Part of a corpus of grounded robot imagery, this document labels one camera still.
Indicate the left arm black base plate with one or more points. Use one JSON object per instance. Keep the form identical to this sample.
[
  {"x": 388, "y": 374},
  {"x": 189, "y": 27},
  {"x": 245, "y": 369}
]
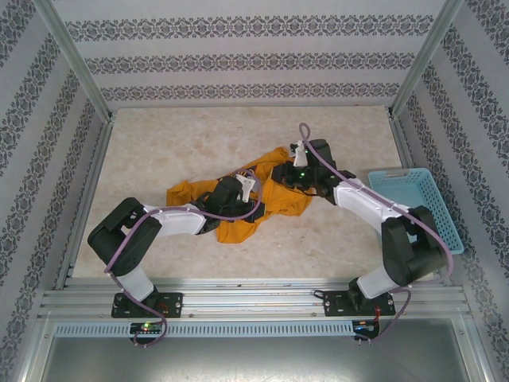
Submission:
[{"x": 173, "y": 304}]

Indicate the small circuit board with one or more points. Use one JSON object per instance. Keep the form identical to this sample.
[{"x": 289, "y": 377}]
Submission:
[
  {"x": 366, "y": 325},
  {"x": 147, "y": 327}
]

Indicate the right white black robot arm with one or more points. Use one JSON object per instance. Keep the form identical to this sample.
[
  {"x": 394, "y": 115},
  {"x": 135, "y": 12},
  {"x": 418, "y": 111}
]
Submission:
[{"x": 413, "y": 254}]

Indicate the orange t-shirt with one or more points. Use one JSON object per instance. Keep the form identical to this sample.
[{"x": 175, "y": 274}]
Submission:
[{"x": 278, "y": 199}]

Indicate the aluminium corner post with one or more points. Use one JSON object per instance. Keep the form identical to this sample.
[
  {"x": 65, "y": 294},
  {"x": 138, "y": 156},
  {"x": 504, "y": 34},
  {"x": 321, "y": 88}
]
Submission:
[
  {"x": 75, "y": 55},
  {"x": 425, "y": 55}
]

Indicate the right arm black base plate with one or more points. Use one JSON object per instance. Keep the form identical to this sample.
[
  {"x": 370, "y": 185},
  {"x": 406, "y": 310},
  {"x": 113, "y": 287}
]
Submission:
[{"x": 334, "y": 304}]

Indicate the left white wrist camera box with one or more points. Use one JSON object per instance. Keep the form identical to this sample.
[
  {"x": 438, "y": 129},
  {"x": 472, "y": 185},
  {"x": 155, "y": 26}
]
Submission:
[{"x": 246, "y": 187}]

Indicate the aluminium mounting rail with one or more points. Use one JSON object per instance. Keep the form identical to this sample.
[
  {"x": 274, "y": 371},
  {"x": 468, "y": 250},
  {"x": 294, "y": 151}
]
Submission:
[{"x": 254, "y": 302}]

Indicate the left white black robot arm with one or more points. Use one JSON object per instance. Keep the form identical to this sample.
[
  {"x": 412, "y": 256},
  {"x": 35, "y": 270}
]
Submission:
[{"x": 119, "y": 223}]

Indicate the grey steel sheet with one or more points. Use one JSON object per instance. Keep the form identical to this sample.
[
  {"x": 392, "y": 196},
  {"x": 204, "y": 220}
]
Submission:
[{"x": 254, "y": 362}]

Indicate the light blue plastic basket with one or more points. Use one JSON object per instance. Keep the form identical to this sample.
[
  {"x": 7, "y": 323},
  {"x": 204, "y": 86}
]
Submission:
[{"x": 397, "y": 191}]

